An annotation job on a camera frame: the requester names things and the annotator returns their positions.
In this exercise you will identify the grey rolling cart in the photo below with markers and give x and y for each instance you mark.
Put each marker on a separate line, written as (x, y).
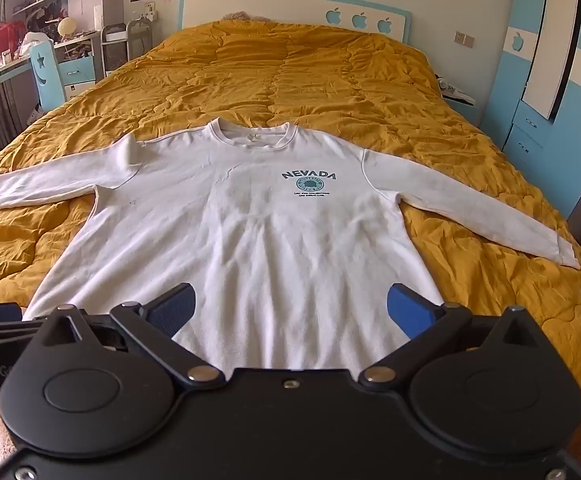
(115, 52)

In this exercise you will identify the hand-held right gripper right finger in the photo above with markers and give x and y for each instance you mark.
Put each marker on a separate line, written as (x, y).
(410, 314)

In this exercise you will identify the round white globe lamp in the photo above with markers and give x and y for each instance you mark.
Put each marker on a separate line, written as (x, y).
(66, 28)

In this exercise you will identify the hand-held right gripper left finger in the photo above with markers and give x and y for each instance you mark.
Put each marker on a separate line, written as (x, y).
(173, 306)

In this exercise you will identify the blue chair with star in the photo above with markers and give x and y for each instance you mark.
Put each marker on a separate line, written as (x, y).
(45, 76)

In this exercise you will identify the white printed sweatshirt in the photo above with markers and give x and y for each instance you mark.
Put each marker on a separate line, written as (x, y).
(270, 240)

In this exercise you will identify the yellow quilt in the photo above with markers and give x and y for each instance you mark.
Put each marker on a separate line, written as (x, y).
(295, 75)

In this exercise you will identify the white and black object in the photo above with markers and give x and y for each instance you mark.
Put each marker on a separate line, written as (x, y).
(454, 91)

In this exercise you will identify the red bag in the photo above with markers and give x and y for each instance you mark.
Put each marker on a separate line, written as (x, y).
(6, 40)

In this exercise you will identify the desk with blue drawer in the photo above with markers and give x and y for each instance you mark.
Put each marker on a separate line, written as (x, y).
(78, 74)

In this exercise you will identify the wall switch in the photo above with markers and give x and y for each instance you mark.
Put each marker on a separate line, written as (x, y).
(464, 38)

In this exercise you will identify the white blue bed headboard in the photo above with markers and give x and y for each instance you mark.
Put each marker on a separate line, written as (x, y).
(270, 7)

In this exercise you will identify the wall socket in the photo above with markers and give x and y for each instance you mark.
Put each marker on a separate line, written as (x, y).
(150, 12)

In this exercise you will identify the blue white wardrobe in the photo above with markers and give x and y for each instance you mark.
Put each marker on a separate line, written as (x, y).
(520, 135)

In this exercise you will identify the brown plush toy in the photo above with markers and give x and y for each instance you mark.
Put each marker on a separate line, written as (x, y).
(243, 16)

